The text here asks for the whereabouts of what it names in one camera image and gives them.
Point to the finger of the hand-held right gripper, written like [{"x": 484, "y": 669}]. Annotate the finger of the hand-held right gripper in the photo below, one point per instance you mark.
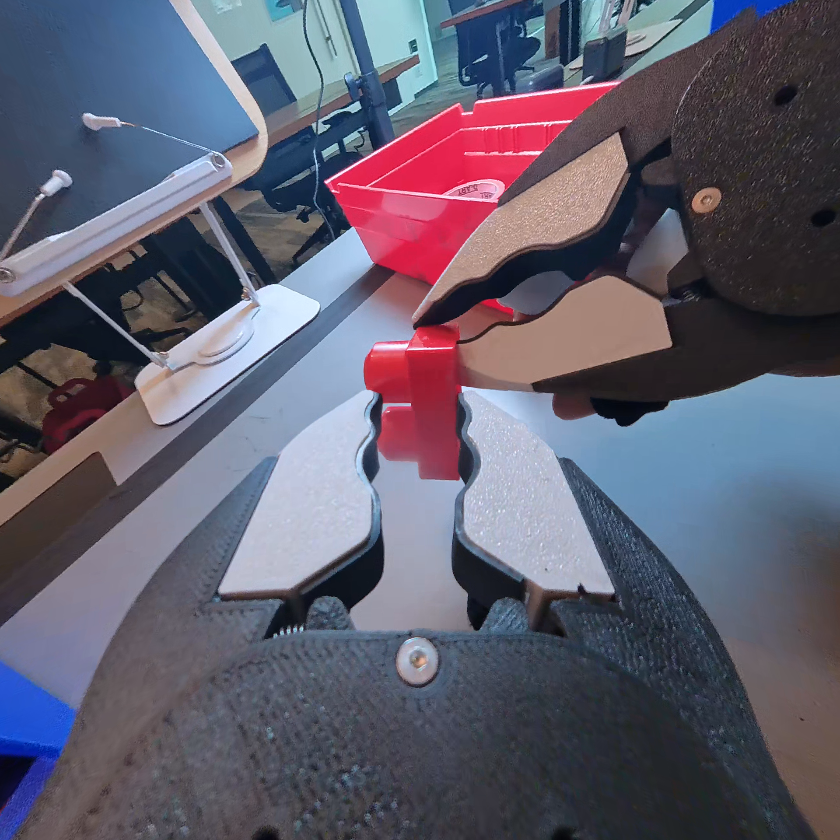
[
  {"x": 544, "y": 216},
  {"x": 590, "y": 334}
]

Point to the red plastic bin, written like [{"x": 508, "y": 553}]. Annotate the red plastic bin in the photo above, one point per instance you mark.
[{"x": 407, "y": 216}]

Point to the blue plastic bin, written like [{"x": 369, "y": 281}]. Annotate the blue plastic bin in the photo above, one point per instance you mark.
[{"x": 26, "y": 722}]

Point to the red tape roll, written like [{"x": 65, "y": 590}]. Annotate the red tape roll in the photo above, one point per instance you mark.
[{"x": 479, "y": 191}]

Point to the wooden office desk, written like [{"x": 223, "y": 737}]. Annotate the wooden office desk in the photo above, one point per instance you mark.
[
  {"x": 354, "y": 85},
  {"x": 485, "y": 10}
]

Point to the black light stand pole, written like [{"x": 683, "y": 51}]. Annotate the black light stand pole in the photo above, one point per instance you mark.
[{"x": 361, "y": 52}]

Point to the black box device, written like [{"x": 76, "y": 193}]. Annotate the black box device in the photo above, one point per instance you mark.
[{"x": 604, "y": 52}]

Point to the blue bin with white label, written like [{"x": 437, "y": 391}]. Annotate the blue bin with white label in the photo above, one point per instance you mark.
[{"x": 735, "y": 10}]

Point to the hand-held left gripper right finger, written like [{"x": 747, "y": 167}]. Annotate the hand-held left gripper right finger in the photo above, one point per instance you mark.
[{"x": 525, "y": 518}]

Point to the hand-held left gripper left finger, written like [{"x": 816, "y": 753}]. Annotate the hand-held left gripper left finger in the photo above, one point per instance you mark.
[{"x": 308, "y": 518}]

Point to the red toy block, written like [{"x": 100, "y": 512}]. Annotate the red toy block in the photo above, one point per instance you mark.
[{"x": 430, "y": 407}]

